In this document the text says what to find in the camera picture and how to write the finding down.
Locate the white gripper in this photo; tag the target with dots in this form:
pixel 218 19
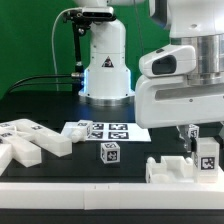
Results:
pixel 163 96

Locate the white chair seat part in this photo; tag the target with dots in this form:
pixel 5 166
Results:
pixel 170 169

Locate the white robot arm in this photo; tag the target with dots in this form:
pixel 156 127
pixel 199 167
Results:
pixel 198 23

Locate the white chair part far left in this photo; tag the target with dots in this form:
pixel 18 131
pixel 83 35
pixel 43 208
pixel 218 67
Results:
pixel 17 145

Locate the white marker cube right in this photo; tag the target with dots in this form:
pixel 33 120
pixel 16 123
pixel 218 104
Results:
pixel 193 131

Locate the white marker cube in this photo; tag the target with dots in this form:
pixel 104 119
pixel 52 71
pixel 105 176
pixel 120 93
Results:
pixel 110 152
pixel 193 131

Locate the white marker cube front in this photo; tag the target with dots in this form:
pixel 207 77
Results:
pixel 110 152

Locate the white paper marker sheet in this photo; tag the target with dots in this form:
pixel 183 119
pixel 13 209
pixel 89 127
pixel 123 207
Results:
pixel 112 132

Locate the white front fence bar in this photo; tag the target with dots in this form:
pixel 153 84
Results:
pixel 111 196

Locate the black camera on stand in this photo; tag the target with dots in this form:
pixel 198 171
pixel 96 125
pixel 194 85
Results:
pixel 81 19

